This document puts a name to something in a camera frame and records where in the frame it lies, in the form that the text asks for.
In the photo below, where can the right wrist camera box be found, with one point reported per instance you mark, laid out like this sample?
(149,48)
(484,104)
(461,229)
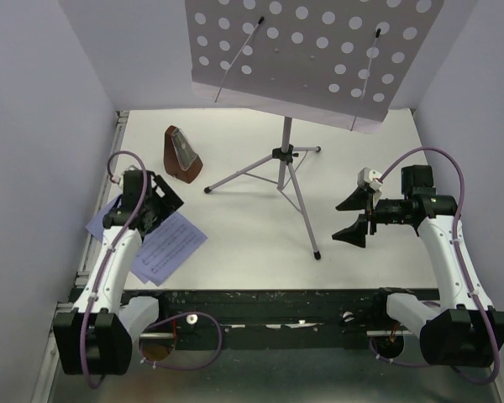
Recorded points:
(369,180)

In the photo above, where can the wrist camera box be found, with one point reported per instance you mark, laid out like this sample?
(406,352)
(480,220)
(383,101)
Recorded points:
(369,180)
(119,180)

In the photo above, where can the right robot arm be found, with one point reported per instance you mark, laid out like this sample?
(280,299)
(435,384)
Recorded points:
(466,329)

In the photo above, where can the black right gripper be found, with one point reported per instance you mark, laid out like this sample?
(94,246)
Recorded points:
(359,200)

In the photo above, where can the lilac perforated music stand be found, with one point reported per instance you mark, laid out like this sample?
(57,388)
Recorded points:
(339,63)

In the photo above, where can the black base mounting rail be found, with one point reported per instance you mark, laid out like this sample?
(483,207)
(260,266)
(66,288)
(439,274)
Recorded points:
(176,336)

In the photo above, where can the lilac sheet music page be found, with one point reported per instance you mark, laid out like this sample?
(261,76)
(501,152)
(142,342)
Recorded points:
(166,249)
(95,227)

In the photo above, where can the brown wooden metronome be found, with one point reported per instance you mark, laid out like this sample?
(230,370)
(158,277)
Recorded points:
(179,158)

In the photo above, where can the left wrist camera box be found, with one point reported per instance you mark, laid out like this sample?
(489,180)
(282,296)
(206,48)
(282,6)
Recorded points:
(119,180)

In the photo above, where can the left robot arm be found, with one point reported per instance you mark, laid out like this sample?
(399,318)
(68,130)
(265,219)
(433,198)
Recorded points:
(120,244)

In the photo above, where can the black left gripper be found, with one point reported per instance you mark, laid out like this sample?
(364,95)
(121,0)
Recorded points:
(170,202)

